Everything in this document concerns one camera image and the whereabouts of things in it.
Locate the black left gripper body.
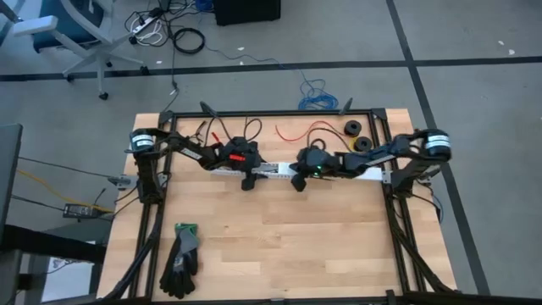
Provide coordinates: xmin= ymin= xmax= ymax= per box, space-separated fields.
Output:
xmin=219 ymin=136 xmax=263 ymax=191

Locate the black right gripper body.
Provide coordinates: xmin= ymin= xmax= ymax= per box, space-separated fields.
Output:
xmin=290 ymin=146 xmax=340 ymax=192

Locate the white duct cover strip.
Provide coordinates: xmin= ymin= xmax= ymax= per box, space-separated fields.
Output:
xmin=253 ymin=161 xmax=393 ymax=183

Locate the black work glove green cuff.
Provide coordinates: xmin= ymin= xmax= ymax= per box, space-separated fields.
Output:
xmin=158 ymin=223 xmax=200 ymax=300

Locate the black box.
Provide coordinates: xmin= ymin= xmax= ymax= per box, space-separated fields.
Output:
xmin=211 ymin=0 xmax=283 ymax=26

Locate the white power strip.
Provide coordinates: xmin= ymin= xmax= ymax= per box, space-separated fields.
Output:
xmin=129 ymin=8 xmax=164 ymax=36

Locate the black power adapter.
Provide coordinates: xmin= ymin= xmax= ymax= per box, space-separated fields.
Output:
xmin=62 ymin=202 xmax=97 ymax=219

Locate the white office chair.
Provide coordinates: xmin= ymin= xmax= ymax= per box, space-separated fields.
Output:
xmin=0 ymin=0 xmax=145 ymax=102

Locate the dark desk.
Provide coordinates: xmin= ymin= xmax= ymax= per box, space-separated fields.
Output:
xmin=0 ymin=224 xmax=107 ymax=305

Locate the dark grey panel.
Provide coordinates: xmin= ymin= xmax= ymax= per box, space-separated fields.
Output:
xmin=0 ymin=122 xmax=23 ymax=247

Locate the loose red wire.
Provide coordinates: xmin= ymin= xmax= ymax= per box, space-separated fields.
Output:
xmin=274 ymin=120 xmax=340 ymax=143

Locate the red wire spool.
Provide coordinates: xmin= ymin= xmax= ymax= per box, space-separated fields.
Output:
xmin=343 ymin=120 xmax=364 ymax=137

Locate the yellow wire spool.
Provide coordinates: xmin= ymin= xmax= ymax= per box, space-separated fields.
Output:
xmin=349 ymin=136 xmax=373 ymax=153

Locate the black aluminium table frame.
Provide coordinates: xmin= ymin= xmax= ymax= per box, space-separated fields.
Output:
xmin=101 ymin=97 xmax=458 ymax=305

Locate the blue floor cable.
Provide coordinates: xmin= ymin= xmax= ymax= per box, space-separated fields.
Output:
xmin=202 ymin=46 xmax=340 ymax=112

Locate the black coiled cable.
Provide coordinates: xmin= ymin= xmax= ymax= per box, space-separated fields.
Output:
xmin=172 ymin=27 xmax=207 ymax=55

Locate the thin black floor cable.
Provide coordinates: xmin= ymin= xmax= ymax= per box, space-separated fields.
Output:
xmin=16 ymin=156 xmax=128 ymax=181

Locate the yellow floor cable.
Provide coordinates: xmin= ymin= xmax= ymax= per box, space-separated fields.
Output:
xmin=16 ymin=169 xmax=115 ymax=214

